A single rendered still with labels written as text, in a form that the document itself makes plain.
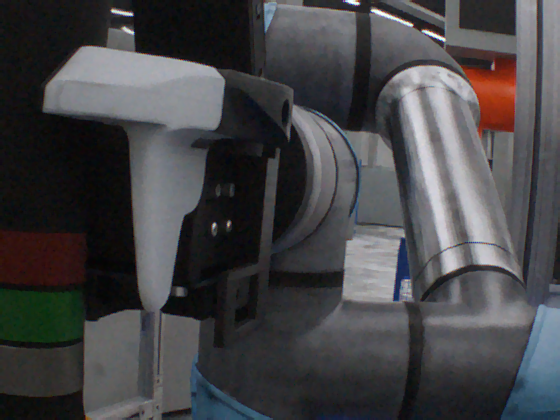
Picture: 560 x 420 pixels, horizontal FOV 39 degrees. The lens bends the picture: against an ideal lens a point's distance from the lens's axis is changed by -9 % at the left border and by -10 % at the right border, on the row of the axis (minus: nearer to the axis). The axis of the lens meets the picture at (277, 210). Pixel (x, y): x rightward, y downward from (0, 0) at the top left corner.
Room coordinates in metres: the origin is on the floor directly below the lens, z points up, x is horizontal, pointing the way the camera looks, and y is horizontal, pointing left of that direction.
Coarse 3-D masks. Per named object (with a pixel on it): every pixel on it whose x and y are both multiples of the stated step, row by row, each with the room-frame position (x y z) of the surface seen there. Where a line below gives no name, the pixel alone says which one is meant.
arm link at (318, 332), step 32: (288, 288) 0.43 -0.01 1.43; (320, 288) 0.43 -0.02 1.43; (288, 320) 0.43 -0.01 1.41; (320, 320) 0.43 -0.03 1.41; (352, 320) 0.44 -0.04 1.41; (384, 320) 0.44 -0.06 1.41; (224, 352) 0.43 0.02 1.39; (256, 352) 0.42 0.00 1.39; (288, 352) 0.43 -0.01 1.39; (320, 352) 0.43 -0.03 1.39; (352, 352) 0.43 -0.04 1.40; (384, 352) 0.43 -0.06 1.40; (224, 384) 0.43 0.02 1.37; (256, 384) 0.42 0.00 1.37; (288, 384) 0.42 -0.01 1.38; (320, 384) 0.42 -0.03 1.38; (352, 384) 0.43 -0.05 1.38; (384, 384) 0.43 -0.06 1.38; (224, 416) 0.43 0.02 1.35; (256, 416) 0.42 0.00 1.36; (288, 416) 0.43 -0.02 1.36; (320, 416) 0.43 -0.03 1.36; (352, 416) 0.43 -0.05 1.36; (384, 416) 0.43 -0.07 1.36
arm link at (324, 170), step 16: (304, 112) 0.40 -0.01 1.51; (304, 128) 0.37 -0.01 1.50; (320, 128) 0.40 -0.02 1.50; (320, 144) 0.38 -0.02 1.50; (320, 160) 0.37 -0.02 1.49; (320, 176) 0.37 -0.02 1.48; (320, 192) 0.37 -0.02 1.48; (320, 208) 0.38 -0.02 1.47; (304, 224) 0.37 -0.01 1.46; (288, 240) 0.37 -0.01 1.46
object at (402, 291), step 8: (400, 240) 7.17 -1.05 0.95; (400, 248) 7.16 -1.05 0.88; (400, 256) 7.15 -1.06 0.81; (400, 264) 7.15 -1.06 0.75; (400, 272) 7.14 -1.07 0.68; (408, 272) 7.10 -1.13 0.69; (400, 280) 7.14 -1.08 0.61; (408, 280) 7.10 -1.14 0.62; (400, 288) 7.14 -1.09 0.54; (408, 288) 7.09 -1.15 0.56; (400, 296) 7.14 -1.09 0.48; (408, 296) 7.09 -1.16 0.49
